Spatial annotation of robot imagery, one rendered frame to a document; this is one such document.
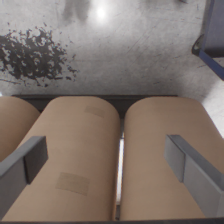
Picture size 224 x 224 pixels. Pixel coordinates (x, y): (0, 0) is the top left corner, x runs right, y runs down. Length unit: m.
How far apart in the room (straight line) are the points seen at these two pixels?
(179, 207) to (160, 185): 0.07
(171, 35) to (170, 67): 0.17
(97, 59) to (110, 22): 0.20
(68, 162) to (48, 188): 0.09
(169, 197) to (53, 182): 0.31
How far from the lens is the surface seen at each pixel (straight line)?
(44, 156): 0.17
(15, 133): 0.84
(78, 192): 0.48
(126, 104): 0.94
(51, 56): 1.00
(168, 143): 0.16
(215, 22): 0.80
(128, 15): 0.85
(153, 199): 0.46
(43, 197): 0.49
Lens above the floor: 0.85
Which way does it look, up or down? 52 degrees down
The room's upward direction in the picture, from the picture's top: 171 degrees counter-clockwise
